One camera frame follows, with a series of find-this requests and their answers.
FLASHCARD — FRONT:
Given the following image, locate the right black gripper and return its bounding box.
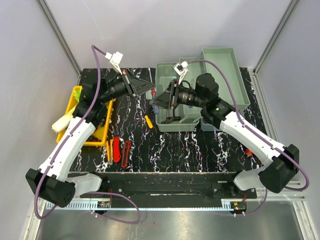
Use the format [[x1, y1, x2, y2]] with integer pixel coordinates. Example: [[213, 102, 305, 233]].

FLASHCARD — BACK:
[[150, 79, 206, 110]]

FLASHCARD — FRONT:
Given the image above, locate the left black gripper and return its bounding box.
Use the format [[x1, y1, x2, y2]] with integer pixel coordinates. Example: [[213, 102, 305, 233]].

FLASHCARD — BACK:
[[99, 68, 156, 104]]

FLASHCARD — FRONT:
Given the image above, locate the black claw hammer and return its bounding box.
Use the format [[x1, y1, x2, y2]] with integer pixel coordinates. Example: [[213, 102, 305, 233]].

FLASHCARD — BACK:
[[161, 109, 181, 124]]

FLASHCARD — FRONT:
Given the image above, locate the yellow handled screwdriver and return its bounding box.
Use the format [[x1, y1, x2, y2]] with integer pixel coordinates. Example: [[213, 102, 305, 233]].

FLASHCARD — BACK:
[[144, 115, 153, 129]]

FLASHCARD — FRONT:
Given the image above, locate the red utility knife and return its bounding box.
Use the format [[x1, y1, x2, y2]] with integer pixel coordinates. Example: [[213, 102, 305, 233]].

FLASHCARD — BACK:
[[113, 136, 121, 163]]

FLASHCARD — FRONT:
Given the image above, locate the clear grey plastic toolbox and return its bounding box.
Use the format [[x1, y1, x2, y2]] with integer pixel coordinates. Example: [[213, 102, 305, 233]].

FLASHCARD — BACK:
[[151, 48, 250, 132]]

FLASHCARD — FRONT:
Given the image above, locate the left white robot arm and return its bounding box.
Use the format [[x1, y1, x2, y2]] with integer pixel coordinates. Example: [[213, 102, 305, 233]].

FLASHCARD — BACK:
[[25, 51, 155, 208]]

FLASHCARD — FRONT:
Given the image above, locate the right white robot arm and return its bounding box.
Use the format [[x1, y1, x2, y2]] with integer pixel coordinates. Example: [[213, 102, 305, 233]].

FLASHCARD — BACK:
[[150, 73, 299, 198]]

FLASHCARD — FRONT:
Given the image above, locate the dark blue grape bunch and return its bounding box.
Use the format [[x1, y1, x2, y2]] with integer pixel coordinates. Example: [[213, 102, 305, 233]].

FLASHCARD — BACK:
[[99, 111, 108, 127]]

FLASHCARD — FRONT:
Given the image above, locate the green lettuce leaf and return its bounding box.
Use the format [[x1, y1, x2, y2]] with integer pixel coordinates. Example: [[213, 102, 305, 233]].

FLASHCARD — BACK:
[[73, 89, 82, 102]]

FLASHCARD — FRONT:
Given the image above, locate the dark red grape bunch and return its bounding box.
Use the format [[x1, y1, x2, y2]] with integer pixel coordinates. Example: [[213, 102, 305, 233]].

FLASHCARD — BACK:
[[86, 125, 104, 142]]

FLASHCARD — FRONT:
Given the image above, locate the yellow plastic tray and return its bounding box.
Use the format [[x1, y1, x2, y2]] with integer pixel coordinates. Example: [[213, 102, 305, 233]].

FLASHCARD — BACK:
[[56, 85, 114, 147]]

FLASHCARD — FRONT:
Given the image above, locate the white green leek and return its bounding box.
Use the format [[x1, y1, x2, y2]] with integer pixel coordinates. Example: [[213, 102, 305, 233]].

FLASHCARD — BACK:
[[51, 107, 76, 133]]

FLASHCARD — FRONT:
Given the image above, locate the red cherry bunch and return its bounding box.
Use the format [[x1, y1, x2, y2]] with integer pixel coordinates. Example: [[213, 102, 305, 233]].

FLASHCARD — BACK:
[[245, 148, 253, 157]]

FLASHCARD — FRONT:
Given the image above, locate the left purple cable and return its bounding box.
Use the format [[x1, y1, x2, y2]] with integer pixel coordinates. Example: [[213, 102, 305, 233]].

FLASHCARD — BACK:
[[34, 44, 142, 224]]

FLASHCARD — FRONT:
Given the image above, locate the purple cable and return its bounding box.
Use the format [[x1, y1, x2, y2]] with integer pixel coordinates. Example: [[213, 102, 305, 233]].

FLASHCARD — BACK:
[[184, 58, 310, 217], [34, 44, 142, 224]]

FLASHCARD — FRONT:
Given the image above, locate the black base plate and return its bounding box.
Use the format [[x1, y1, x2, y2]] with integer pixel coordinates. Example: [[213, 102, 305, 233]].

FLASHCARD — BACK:
[[67, 171, 258, 208]]

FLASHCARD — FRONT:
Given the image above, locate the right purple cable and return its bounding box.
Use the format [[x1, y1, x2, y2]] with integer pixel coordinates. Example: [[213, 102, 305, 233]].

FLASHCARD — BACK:
[[184, 58, 310, 217]]

